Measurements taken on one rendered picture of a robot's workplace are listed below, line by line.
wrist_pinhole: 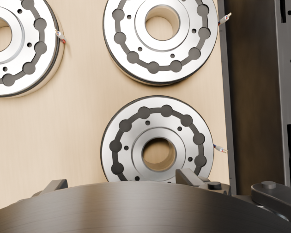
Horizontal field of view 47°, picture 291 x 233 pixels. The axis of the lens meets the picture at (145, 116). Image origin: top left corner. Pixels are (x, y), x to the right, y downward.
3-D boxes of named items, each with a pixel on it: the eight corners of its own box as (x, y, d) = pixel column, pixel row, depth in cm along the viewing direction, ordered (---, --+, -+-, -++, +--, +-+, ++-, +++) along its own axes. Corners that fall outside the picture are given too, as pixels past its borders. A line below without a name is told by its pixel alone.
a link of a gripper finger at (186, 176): (193, 241, 13) (177, 210, 17) (209, 239, 13) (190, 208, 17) (190, 186, 13) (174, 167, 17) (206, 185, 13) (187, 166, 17)
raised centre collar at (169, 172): (187, 178, 30) (189, 179, 29) (132, 183, 30) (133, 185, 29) (183, 123, 30) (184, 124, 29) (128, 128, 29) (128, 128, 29)
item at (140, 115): (215, 201, 31) (217, 204, 30) (106, 212, 30) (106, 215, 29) (208, 92, 30) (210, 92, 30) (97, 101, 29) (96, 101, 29)
